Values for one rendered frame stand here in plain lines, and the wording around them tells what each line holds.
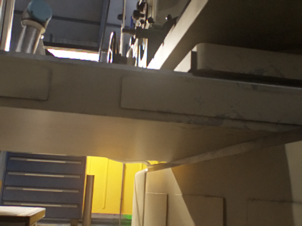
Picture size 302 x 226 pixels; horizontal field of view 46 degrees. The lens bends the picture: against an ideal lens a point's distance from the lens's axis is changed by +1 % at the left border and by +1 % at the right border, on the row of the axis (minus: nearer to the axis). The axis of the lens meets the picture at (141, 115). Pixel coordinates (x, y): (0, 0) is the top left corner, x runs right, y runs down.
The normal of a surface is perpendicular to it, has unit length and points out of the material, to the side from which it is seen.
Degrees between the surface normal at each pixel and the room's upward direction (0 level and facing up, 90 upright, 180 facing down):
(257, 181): 90
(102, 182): 90
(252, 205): 90
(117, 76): 90
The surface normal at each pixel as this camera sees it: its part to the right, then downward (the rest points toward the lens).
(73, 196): 0.12, -0.20
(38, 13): 0.56, -0.25
